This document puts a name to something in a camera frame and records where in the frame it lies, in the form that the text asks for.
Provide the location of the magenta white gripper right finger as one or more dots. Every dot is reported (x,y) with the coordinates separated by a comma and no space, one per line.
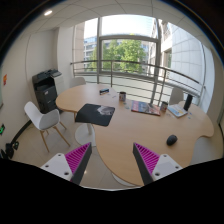
(153,166)

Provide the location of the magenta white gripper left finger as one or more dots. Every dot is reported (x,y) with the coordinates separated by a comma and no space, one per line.
(70,166)

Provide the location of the black mouse pad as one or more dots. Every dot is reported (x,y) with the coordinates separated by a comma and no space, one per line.
(95,114)

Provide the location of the white chair with wooden legs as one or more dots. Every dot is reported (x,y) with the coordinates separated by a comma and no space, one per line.
(43,122)

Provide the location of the light blue booklet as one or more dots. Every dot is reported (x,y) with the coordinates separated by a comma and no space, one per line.
(177,110)

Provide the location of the black device on floor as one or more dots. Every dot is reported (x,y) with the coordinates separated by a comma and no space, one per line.
(8,153)

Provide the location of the black upright speaker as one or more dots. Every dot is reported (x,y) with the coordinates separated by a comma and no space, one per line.
(188,102)

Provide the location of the white chair behind table right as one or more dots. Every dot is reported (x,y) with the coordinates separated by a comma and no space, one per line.
(176,96)

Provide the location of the white chair behind table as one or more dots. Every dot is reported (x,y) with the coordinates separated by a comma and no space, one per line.
(176,96)
(77,81)

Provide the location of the dark printed mug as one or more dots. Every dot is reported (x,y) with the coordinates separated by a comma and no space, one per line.
(122,96)

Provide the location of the metal balcony railing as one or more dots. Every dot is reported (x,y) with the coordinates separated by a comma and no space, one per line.
(141,81)

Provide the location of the small black box on table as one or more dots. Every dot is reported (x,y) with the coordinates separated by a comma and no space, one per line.
(103,91)

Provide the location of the white chair behind table left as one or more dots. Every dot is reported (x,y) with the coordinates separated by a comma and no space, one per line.
(77,81)

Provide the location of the black office printer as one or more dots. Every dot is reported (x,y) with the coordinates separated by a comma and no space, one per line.
(45,89)

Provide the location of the round ceiling light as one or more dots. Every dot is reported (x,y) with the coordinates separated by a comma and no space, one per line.
(47,13)

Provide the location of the white table pedestal base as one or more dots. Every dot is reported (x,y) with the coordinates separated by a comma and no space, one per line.
(84,134)

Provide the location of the orange wall sign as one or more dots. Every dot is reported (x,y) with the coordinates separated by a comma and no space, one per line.
(5,79)

